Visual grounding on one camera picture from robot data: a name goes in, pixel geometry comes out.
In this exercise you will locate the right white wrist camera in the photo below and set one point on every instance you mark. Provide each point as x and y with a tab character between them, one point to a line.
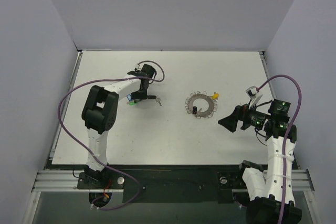
254	95

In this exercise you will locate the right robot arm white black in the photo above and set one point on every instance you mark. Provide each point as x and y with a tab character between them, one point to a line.
271	198

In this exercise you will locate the yellow tag key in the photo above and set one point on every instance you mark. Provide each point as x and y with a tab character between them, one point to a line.
215	96

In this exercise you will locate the aluminium frame rail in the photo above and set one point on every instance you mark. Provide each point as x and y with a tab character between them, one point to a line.
64	181

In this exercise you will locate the silver key black tag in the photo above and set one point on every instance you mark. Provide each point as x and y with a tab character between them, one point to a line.
158	100

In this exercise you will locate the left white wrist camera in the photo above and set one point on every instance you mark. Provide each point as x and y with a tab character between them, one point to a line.
136	68

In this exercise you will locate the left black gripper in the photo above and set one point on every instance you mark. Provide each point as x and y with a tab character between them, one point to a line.
140	94

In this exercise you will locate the key black tag on disc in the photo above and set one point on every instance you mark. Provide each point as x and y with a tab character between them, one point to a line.
196	111

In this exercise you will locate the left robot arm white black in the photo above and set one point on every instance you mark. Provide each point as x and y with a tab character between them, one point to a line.
100	113

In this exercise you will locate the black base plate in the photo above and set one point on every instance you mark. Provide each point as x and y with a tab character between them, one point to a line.
168	183

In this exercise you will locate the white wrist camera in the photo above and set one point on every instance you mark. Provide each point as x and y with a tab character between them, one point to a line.
254	95
136	68

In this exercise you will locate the round metal keyring disc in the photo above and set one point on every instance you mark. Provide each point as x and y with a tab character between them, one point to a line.
202	100

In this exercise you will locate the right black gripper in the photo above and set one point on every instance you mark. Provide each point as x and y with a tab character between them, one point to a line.
244	117

